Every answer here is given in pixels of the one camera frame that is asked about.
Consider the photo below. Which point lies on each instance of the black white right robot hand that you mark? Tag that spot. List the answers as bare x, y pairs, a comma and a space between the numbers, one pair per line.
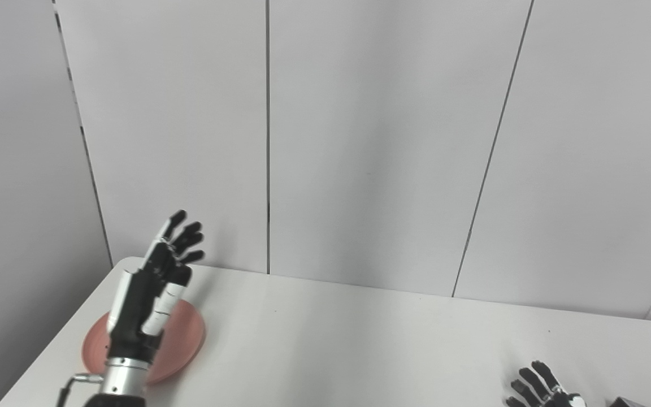
546, 395

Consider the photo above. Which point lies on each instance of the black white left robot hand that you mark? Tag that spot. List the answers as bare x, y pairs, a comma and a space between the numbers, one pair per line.
133, 311

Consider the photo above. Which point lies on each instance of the pink round plate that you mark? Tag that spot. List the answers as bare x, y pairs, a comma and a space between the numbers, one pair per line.
184, 339

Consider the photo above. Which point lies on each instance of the chocolate cake slice with fruit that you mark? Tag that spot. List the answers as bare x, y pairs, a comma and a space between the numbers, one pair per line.
628, 403

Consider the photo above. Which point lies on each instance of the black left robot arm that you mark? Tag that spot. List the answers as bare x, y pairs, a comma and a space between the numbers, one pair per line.
122, 381

